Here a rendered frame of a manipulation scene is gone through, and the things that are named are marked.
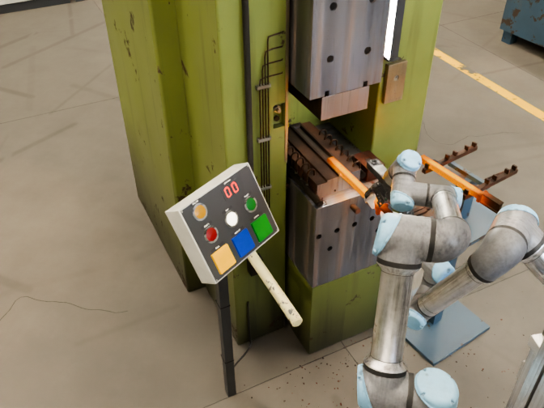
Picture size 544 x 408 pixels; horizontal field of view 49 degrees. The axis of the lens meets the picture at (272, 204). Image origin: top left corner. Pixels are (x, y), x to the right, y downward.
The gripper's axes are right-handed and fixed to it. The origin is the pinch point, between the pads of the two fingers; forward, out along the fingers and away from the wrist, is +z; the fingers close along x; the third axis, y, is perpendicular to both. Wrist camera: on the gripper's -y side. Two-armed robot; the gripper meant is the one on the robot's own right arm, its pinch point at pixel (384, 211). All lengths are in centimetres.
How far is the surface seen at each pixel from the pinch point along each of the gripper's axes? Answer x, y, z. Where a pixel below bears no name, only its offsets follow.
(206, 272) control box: -69, 1, 2
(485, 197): 41.0, 3.3, -7.6
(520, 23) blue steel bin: 328, 76, 243
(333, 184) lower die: -5.0, 4.5, 27.7
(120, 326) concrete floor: -94, 99, 81
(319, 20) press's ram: -14, -65, 27
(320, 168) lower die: -6.5, 1.1, 35.7
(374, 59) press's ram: 9, -46, 27
